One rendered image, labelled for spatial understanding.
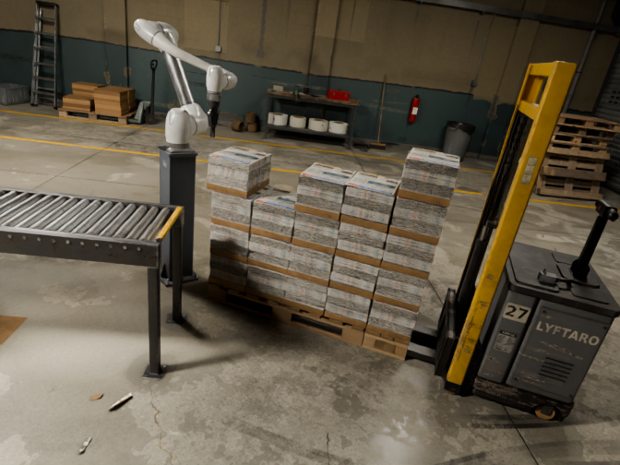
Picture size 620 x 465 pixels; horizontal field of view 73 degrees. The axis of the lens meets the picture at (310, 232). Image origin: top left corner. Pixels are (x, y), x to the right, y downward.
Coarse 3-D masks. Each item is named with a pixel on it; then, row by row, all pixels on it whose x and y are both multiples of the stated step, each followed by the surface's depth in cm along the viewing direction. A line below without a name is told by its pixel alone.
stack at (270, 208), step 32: (256, 192) 284; (288, 192) 293; (256, 224) 273; (288, 224) 266; (320, 224) 259; (352, 224) 254; (256, 256) 282; (288, 256) 273; (320, 256) 266; (224, 288) 302; (256, 288) 290; (288, 288) 282; (320, 288) 275; (288, 320) 292; (320, 320) 283
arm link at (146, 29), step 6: (138, 24) 268; (144, 24) 267; (150, 24) 269; (156, 24) 273; (138, 30) 269; (144, 30) 267; (150, 30) 267; (156, 30) 268; (162, 30) 276; (144, 36) 268; (150, 36) 267; (150, 42) 270
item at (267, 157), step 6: (240, 150) 287; (246, 150) 289; (252, 150) 291; (258, 150) 294; (258, 156) 280; (264, 156) 282; (270, 156) 291; (264, 162) 282; (270, 162) 294; (264, 168) 285; (270, 168) 296; (264, 174) 289; (264, 180) 291
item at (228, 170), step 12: (216, 156) 264; (228, 156) 268; (240, 156) 274; (216, 168) 268; (228, 168) 265; (240, 168) 262; (252, 168) 265; (216, 180) 271; (228, 180) 268; (240, 180) 266; (252, 180) 272
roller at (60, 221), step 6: (84, 198) 242; (78, 204) 234; (84, 204) 237; (72, 210) 226; (78, 210) 230; (60, 216) 218; (66, 216) 219; (72, 216) 223; (54, 222) 210; (60, 222) 212; (48, 228) 204; (54, 228) 207
